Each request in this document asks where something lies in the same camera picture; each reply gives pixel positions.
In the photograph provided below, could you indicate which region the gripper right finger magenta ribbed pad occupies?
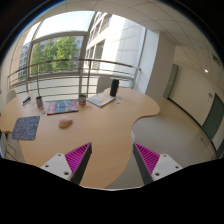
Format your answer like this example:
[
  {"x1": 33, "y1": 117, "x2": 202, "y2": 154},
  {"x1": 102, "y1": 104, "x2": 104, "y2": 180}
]
[{"x1": 133, "y1": 143, "x2": 182, "y2": 185}]

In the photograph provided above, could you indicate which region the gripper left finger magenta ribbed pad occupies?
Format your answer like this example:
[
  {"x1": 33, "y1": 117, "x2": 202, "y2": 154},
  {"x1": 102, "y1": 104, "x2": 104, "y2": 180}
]
[{"x1": 41, "y1": 143, "x2": 92, "y2": 185}]

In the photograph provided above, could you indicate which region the metal balcony railing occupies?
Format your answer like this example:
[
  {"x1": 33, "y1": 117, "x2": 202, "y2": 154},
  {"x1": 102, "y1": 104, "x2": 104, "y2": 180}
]
[{"x1": 7, "y1": 58, "x2": 140, "y2": 99}]

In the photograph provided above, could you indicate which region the patterned mug centre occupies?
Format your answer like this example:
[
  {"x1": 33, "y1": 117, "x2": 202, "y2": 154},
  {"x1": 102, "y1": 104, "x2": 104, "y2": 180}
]
[{"x1": 78, "y1": 94, "x2": 86, "y2": 106}]

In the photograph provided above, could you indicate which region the patterned cup left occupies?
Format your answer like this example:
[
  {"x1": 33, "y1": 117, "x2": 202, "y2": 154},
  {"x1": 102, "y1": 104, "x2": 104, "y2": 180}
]
[{"x1": 36, "y1": 96, "x2": 43, "y2": 108}]

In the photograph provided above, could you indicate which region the small blue box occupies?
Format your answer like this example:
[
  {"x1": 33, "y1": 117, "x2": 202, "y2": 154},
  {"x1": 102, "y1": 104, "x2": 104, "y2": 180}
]
[{"x1": 23, "y1": 97, "x2": 31, "y2": 106}]

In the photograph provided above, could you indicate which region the white chair behind table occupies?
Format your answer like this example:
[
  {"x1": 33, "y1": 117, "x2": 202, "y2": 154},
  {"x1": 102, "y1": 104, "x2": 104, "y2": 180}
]
[{"x1": 96, "y1": 76, "x2": 112, "y2": 93}]

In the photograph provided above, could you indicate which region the red and blue book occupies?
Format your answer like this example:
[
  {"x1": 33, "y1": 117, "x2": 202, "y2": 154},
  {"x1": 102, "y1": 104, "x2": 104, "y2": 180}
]
[{"x1": 47, "y1": 100, "x2": 79, "y2": 115}]

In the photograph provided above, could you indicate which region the speckled blue mouse pad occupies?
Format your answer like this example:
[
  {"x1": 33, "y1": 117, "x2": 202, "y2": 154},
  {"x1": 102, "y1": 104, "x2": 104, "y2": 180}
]
[{"x1": 12, "y1": 116, "x2": 40, "y2": 140}]

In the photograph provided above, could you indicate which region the green door far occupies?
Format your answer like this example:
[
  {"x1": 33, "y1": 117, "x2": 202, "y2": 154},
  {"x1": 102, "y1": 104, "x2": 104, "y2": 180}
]
[{"x1": 163, "y1": 64, "x2": 178, "y2": 99}]

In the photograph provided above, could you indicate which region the beige computer mouse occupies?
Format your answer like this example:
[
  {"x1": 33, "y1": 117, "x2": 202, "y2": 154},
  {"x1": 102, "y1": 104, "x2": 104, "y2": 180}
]
[{"x1": 59, "y1": 116, "x2": 72, "y2": 128}]

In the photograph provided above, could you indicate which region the green door right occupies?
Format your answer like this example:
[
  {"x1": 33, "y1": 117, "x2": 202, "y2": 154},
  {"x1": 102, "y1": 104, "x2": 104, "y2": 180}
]
[{"x1": 202, "y1": 95, "x2": 224, "y2": 140}]

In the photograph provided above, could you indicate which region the black cylindrical speaker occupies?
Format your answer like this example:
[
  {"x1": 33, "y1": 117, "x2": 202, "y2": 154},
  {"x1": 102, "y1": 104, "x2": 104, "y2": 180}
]
[{"x1": 110, "y1": 79, "x2": 119, "y2": 97}]

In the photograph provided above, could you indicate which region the green door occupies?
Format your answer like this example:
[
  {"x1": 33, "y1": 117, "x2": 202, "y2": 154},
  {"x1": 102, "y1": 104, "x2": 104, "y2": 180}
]
[
  {"x1": 163, "y1": 64, "x2": 178, "y2": 99},
  {"x1": 202, "y1": 95, "x2": 224, "y2": 140}
]

